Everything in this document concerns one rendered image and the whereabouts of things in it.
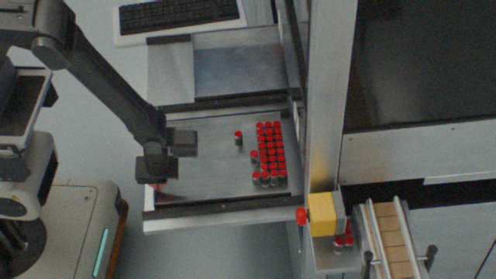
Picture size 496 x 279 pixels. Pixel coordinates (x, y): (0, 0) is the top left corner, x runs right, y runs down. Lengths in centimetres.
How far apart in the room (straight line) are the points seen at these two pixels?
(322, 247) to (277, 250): 99
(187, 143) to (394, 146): 45
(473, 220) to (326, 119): 61
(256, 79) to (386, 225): 60
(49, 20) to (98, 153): 182
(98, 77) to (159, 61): 74
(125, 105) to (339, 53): 43
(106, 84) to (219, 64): 72
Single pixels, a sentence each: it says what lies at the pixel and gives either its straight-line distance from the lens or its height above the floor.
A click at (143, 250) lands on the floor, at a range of 251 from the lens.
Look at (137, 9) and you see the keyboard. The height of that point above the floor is 83.
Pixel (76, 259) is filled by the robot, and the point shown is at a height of 28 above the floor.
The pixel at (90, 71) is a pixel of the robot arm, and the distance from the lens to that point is 114.
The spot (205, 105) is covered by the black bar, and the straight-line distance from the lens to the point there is 170.
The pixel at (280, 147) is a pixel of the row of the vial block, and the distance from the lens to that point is 156.
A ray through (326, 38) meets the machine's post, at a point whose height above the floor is 147.
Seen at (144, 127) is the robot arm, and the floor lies 120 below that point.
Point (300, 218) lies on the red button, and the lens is 135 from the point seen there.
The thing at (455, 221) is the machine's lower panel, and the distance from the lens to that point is 165.
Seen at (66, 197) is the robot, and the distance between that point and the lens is 239.
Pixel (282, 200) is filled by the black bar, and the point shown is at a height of 90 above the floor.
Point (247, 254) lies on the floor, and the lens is 245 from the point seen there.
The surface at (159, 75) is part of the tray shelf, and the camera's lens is 183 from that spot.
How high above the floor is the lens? 217
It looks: 52 degrees down
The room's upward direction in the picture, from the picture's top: 5 degrees counter-clockwise
